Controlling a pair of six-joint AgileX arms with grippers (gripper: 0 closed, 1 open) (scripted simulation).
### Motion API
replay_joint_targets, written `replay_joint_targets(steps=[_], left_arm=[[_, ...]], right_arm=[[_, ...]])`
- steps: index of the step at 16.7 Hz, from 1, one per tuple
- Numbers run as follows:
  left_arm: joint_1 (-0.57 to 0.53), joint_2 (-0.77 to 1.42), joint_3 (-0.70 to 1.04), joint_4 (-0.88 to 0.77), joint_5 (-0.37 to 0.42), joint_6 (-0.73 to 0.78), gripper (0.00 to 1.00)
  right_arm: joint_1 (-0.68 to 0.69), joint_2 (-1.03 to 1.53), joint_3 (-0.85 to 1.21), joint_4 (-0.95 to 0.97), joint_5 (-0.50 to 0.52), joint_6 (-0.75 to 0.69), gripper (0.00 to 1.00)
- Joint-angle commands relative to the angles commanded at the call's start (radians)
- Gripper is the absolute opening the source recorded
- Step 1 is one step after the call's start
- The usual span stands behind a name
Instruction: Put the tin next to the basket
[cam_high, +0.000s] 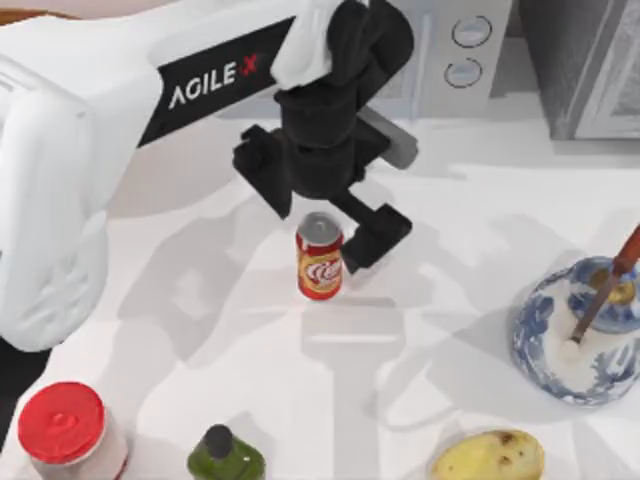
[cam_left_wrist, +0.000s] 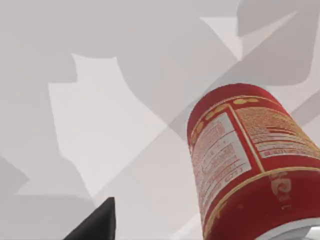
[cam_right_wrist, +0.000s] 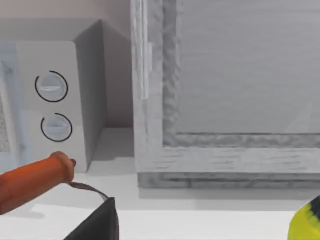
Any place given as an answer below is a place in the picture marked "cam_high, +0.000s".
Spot large microwave knob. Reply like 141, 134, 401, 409
451, 14, 494, 47

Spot red and yellow can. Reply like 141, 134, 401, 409
295, 211, 347, 303

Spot pale microwave oven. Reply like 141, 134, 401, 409
389, 0, 522, 122

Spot yellow potato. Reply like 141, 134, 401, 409
431, 428, 547, 480

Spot green bottle with black cap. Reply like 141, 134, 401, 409
186, 424, 267, 480

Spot white jar with red lid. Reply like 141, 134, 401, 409
17, 381, 130, 480

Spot wooden cupboard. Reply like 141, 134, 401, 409
0, 0, 84, 22

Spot blue and white ceramic pot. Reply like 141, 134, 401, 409
510, 255, 640, 407

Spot brown-handled metal tool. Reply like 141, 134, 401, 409
569, 218, 640, 347

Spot small microwave knob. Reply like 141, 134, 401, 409
443, 56, 485, 90

